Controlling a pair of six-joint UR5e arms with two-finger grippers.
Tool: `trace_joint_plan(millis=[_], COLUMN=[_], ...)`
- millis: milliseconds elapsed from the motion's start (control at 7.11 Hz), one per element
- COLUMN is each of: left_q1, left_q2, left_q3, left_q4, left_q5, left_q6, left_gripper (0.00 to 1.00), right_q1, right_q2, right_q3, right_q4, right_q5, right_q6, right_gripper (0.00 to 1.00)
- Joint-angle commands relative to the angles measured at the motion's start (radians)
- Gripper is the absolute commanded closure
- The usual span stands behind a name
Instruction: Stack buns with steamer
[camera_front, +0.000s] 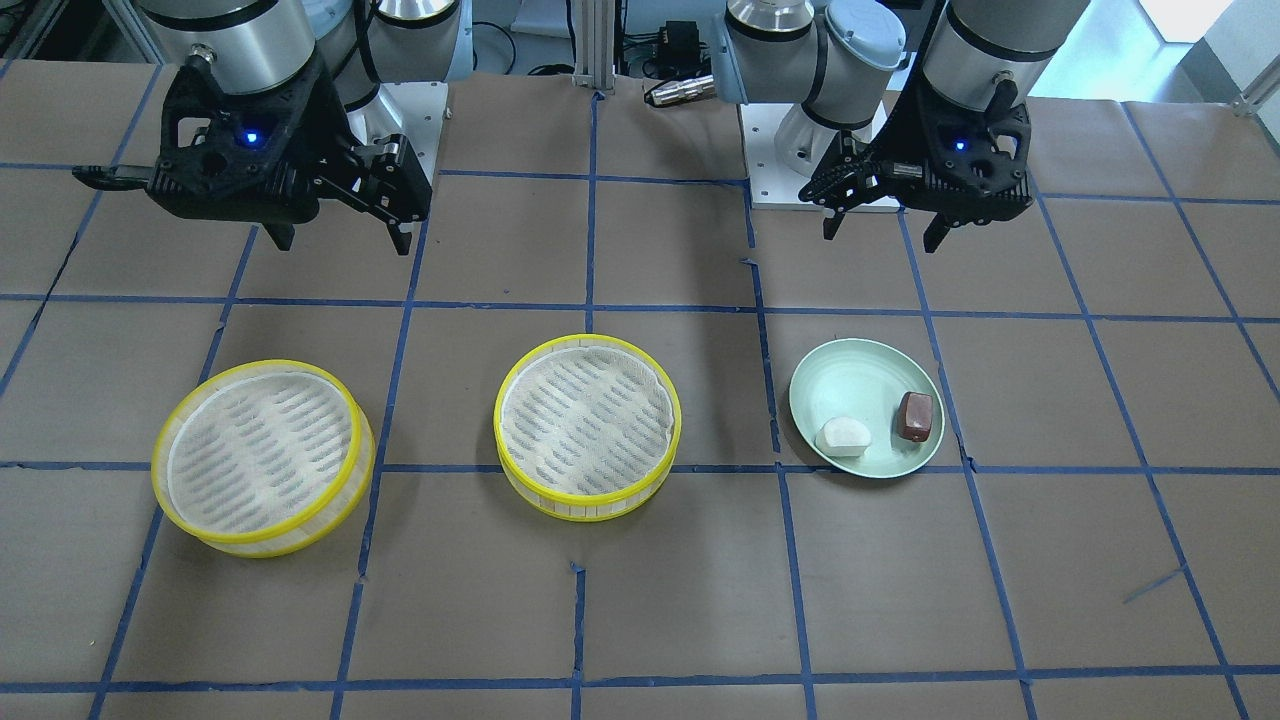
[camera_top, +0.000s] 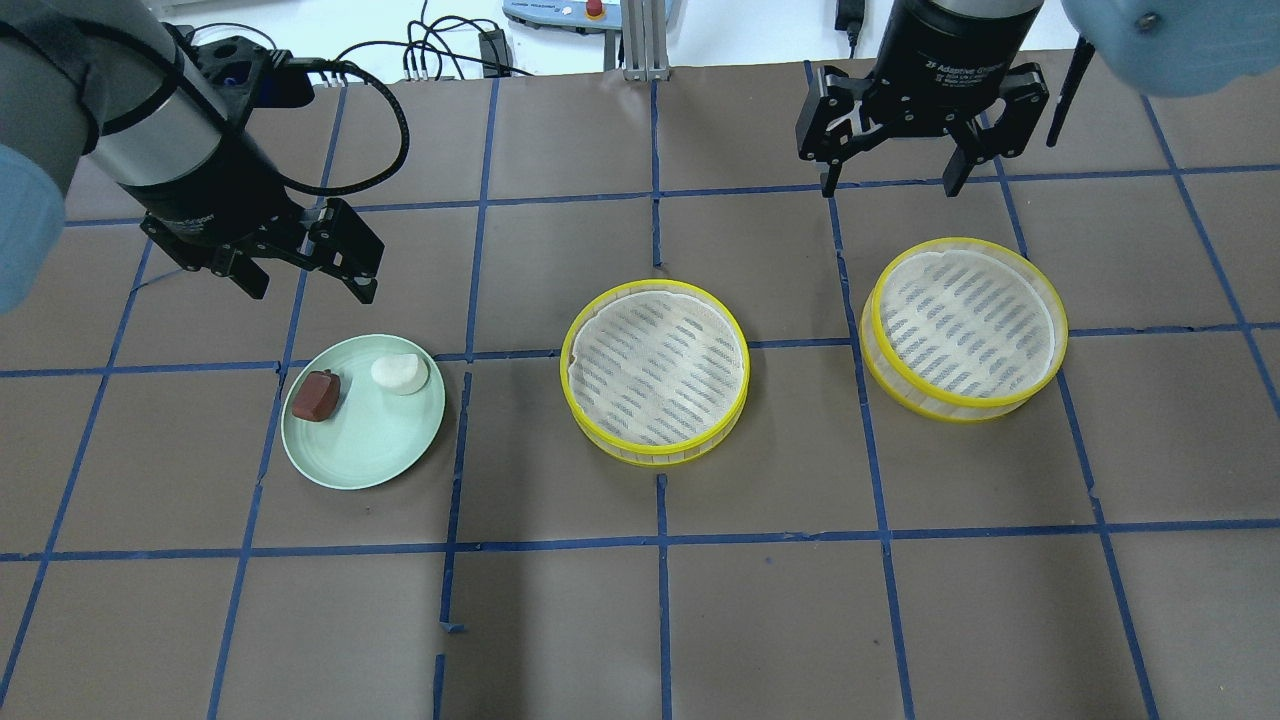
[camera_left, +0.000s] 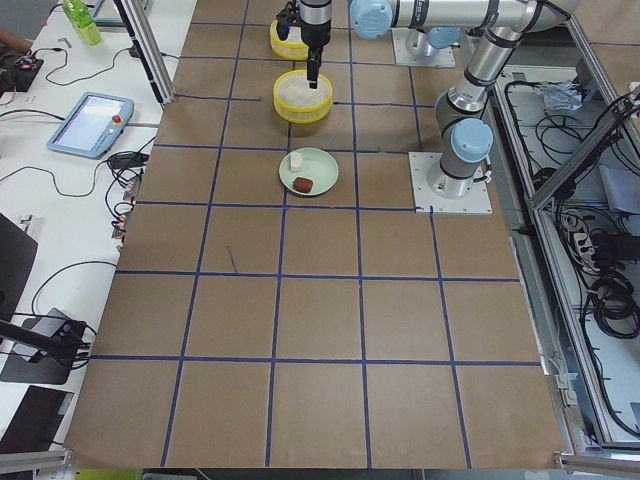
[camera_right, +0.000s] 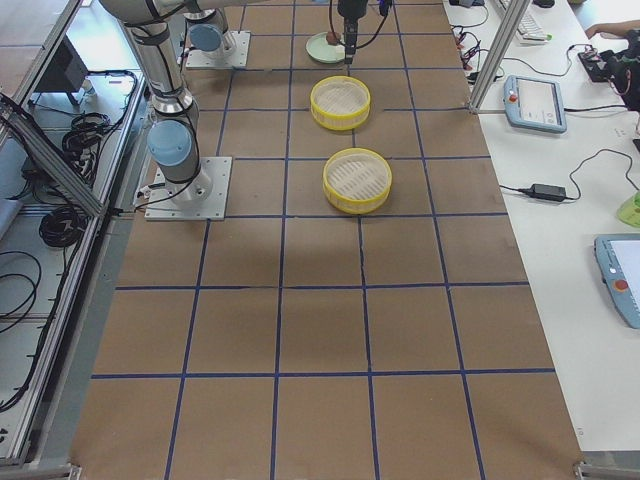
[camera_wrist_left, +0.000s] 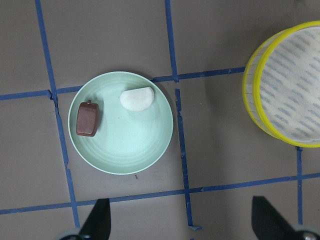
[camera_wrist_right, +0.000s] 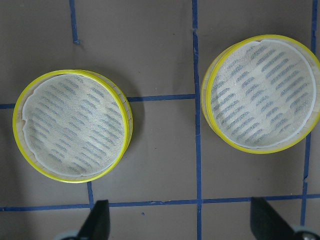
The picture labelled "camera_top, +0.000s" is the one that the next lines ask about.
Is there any black cable bundle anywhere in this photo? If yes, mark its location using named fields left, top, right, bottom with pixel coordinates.
left=160, top=0, right=536, bottom=196

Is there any black power adapter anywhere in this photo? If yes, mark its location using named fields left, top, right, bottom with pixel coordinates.
left=835, top=0, right=867, bottom=56

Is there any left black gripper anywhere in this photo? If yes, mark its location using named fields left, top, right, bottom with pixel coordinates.
left=140, top=145, right=385, bottom=305

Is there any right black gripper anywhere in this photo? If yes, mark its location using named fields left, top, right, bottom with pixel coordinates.
left=796, top=1, right=1050, bottom=199

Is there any emergency stop pendant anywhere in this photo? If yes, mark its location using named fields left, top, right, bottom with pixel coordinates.
left=500, top=1, right=621, bottom=35

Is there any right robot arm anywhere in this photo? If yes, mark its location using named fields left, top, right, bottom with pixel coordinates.
left=795, top=1, right=1279, bottom=197

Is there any light green plate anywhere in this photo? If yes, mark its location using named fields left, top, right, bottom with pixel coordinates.
left=280, top=334, right=445, bottom=491

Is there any brown bun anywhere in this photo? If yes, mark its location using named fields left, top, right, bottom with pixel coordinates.
left=289, top=369, right=342, bottom=423

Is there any yellow steamer basket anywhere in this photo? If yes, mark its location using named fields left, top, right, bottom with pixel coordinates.
left=860, top=237, right=1069, bottom=424
left=559, top=279, right=751, bottom=468

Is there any white bun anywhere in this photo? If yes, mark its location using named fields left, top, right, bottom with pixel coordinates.
left=370, top=354, right=430, bottom=396

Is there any aluminium frame post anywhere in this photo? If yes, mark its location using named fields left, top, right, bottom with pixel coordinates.
left=620, top=0, right=672, bottom=82

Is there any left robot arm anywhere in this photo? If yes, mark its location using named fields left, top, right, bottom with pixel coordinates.
left=1, top=1, right=410, bottom=313

